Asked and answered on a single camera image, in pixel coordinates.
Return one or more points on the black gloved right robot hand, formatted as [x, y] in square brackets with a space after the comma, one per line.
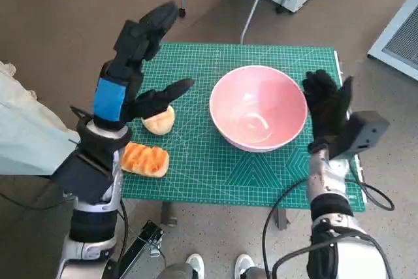
[326, 109]

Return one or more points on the orange glazed striped bread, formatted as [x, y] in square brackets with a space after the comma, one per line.
[143, 159]

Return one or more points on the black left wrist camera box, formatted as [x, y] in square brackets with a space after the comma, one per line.
[78, 177]

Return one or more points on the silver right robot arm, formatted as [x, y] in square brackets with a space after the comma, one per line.
[326, 177]

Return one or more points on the pale round bread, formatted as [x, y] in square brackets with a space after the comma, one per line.
[160, 123]

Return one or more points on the white flat vented unit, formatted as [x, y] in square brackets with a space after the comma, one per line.
[398, 40]

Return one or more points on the grey bent chair leg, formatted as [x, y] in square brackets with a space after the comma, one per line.
[253, 11]

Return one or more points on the person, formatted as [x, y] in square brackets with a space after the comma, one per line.
[29, 135]

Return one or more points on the black metal stand bar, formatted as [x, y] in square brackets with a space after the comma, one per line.
[143, 239]

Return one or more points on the white shoe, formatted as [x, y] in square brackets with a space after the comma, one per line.
[195, 264]
[243, 263]

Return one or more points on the pink bowl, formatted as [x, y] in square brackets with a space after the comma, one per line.
[258, 102]

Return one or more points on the grey table leg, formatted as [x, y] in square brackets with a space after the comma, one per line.
[168, 213]
[282, 218]

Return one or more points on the grey trouser leg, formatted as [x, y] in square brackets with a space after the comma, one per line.
[176, 272]
[258, 274]

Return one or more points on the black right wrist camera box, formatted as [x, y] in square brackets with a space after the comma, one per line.
[362, 132]

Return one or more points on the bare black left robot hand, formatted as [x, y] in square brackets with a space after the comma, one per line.
[109, 101]

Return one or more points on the green cutting mat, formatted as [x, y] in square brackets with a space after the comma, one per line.
[202, 168]

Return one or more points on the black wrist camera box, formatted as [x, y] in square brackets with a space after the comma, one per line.
[78, 177]
[362, 132]

